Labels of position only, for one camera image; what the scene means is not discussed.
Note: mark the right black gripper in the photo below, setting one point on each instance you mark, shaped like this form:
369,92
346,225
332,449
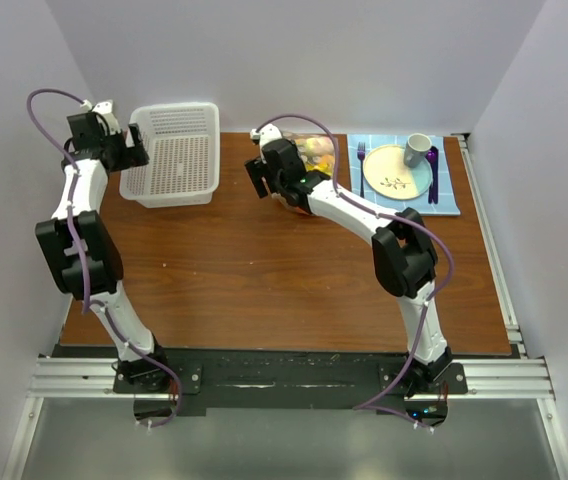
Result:
256,171

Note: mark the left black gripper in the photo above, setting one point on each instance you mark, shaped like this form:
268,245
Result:
131,156

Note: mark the white perforated plastic basket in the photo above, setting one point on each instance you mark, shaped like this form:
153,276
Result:
183,144

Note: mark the clear zip top bag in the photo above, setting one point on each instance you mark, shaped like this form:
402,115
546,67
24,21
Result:
310,144

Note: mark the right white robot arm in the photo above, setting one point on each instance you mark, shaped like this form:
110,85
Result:
404,256

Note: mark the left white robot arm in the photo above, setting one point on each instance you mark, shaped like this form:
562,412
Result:
83,258

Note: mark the orange fake fruit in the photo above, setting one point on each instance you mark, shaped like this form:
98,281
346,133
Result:
301,211

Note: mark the blue checkered placemat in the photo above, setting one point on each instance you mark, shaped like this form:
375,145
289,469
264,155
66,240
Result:
447,205

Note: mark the purple plastic fork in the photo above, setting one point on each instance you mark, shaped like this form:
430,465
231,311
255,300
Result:
361,155

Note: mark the cream and blue plate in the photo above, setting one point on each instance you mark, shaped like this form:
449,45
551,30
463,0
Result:
386,174

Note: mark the grey mug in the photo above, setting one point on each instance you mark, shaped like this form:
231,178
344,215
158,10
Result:
416,148

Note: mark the purple plastic spoon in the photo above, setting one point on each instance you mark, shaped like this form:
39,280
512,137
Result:
428,158

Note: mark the purple plastic knife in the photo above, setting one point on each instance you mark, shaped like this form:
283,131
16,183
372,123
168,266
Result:
434,195

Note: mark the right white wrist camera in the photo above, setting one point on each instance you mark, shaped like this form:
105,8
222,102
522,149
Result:
265,135

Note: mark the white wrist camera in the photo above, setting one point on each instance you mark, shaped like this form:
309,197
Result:
265,135
107,110

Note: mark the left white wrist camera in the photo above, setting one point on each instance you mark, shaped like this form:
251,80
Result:
107,110

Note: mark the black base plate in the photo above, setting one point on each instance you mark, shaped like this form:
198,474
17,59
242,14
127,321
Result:
302,380

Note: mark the front aluminium rail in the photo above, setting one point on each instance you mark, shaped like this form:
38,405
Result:
481,378

